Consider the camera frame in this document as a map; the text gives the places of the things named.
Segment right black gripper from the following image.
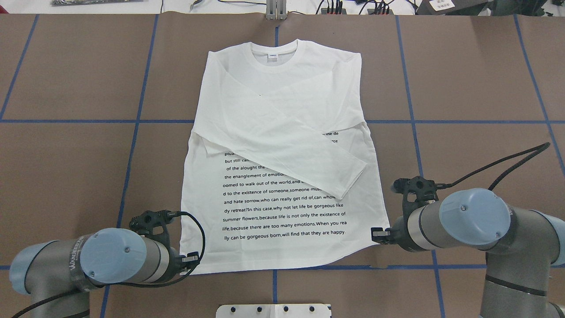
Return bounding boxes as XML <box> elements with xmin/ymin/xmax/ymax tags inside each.
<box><xmin>371</xmin><ymin>216</ymin><xmax>409</xmax><ymax>251</ymax></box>

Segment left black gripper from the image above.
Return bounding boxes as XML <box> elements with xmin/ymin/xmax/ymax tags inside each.
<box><xmin>167</xmin><ymin>247</ymin><xmax>200</xmax><ymax>276</ymax></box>

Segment white long-sleeve printed shirt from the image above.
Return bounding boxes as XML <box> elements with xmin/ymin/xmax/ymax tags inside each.
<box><xmin>180</xmin><ymin>39</ymin><xmax>389</xmax><ymax>275</ymax></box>

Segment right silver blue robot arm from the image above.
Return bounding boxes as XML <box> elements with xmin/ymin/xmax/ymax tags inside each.
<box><xmin>371</xmin><ymin>189</ymin><xmax>565</xmax><ymax>318</ymax></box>

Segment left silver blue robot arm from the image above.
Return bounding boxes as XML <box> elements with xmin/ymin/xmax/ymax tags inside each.
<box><xmin>9</xmin><ymin>228</ymin><xmax>203</xmax><ymax>318</ymax></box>

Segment small black electronics board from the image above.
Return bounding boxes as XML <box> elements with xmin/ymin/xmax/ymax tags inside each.
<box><xmin>316</xmin><ymin>0</ymin><xmax>347</xmax><ymax>15</ymax></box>

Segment white labelled black box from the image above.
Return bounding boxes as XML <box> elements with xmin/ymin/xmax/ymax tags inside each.
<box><xmin>415</xmin><ymin>0</ymin><xmax>483</xmax><ymax>15</ymax></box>

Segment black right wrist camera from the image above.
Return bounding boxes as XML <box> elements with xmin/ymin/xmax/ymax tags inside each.
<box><xmin>390</xmin><ymin>176</ymin><xmax>439</xmax><ymax>212</ymax></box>

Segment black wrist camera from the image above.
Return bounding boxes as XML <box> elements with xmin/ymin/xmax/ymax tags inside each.
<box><xmin>128</xmin><ymin>211</ymin><xmax>172</xmax><ymax>240</ymax></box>
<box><xmin>390</xmin><ymin>176</ymin><xmax>439</xmax><ymax>212</ymax></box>

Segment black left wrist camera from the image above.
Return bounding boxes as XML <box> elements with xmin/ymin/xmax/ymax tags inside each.
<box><xmin>128</xmin><ymin>211</ymin><xmax>172</xmax><ymax>240</ymax></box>

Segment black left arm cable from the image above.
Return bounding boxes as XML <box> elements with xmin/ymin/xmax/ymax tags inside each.
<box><xmin>9</xmin><ymin>211</ymin><xmax>206</xmax><ymax>318</ymax></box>

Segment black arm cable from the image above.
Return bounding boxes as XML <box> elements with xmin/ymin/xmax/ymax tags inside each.
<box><xmin>9</xmin><ymin>211</ymin><xmax>206</xmax><ymax>318</ymax></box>
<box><xmin>437</xmin><ymin>142</ymin><xmax>551</xmax><ymax>191</ymax></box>

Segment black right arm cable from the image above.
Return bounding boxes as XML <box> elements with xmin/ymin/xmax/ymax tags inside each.
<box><xmin>437</xmin><ymin>142</ymin><xmax>551</xmax><ymax>191</ymax></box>

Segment aluminium frame post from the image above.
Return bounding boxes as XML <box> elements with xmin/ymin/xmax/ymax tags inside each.
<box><xmin>266</xmin><ymin>0</ymin><xmax>288</xmax><ymax>20</ymax></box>

